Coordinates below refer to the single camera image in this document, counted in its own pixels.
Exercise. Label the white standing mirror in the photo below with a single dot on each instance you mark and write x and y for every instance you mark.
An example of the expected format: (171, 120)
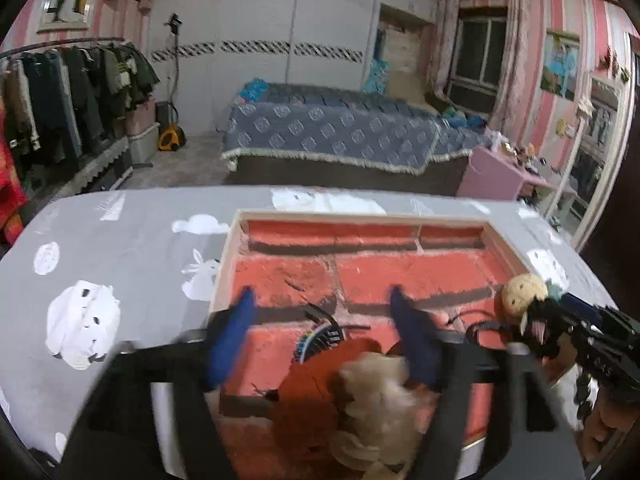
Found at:
(597, 160)

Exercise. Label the metal clothes rack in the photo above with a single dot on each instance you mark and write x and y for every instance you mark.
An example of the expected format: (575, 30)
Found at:
(65, 44)

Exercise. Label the orange and cream plush toy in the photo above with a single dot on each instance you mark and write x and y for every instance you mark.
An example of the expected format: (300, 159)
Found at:
(380, 400)

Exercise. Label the window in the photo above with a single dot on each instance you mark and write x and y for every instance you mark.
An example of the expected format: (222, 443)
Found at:
(480, 55)

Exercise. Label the red artificial flowers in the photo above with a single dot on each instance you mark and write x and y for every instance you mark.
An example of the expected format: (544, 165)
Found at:
(612, 62)

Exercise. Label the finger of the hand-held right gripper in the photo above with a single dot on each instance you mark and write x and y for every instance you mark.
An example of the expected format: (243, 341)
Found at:
(585, 307)

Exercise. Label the pink cabinet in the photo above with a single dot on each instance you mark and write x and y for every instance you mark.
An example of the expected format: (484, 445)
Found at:
(492, 175)

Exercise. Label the white wardrobe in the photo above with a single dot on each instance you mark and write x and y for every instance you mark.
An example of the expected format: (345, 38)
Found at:
(270, 35)

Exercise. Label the red-lined jewelry tray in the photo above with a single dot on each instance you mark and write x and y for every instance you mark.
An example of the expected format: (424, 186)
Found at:
(380, 270)

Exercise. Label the person's right hand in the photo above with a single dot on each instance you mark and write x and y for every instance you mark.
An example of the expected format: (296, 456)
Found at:
(610, 425)

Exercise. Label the orange scrunchie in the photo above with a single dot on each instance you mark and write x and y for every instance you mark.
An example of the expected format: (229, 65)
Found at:
(310, 395)

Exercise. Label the colourful fan-shaped item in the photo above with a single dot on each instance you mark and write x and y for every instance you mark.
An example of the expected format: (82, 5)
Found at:
(315, 342)

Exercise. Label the pink floral curtain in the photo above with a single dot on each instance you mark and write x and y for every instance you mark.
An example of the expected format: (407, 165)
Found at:
(510, 60)

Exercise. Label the blue dress wall poster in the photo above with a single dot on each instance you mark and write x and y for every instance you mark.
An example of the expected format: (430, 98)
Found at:
(561, 65)

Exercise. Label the bed with blue cover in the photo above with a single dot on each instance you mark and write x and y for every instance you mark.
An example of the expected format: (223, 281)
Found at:
(340, 130)

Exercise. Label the yellow garment steamer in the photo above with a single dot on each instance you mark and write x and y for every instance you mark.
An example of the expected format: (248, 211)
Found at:
(172, 137)

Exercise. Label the orange hanging coat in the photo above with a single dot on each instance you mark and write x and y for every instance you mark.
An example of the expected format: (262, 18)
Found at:
(10, 185)

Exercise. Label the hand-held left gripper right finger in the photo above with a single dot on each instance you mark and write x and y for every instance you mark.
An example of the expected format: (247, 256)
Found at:
(415, 345)

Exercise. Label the row of dark hanging clothes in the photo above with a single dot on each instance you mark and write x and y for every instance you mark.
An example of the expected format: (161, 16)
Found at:
(80, 95)

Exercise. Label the pink and white storage boxes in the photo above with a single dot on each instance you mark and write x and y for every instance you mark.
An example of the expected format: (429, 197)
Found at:
(141, 127)

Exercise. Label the blue bag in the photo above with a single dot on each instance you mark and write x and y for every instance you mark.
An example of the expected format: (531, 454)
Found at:
(252, 90)

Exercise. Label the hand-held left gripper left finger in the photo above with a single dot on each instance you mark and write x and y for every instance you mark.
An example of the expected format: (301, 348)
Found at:
(230, 340)

